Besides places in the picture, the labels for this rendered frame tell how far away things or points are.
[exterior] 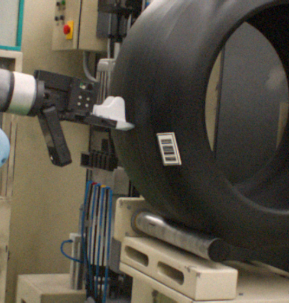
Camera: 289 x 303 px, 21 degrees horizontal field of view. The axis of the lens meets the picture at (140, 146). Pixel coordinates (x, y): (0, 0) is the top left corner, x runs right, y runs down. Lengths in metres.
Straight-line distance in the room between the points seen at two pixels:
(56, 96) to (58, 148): 0.10
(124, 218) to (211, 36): 0.52
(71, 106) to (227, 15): 0.33
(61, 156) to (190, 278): 0.34
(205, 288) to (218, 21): 0.50
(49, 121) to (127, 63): 0.23
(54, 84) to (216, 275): 0.46
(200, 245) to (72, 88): 0.39
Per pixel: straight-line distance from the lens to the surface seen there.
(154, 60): 1.48
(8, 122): 2.05
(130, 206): 1.80
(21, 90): 1.42
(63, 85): 1.46
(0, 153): 1.26
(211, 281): 1.52
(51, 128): 1.45
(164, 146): 1.46
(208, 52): 1.47
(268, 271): 1.87
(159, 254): 1.64
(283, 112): 2.15
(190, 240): 1.57
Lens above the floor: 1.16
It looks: 3 degrees down
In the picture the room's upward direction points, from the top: 5 degrees clockwise
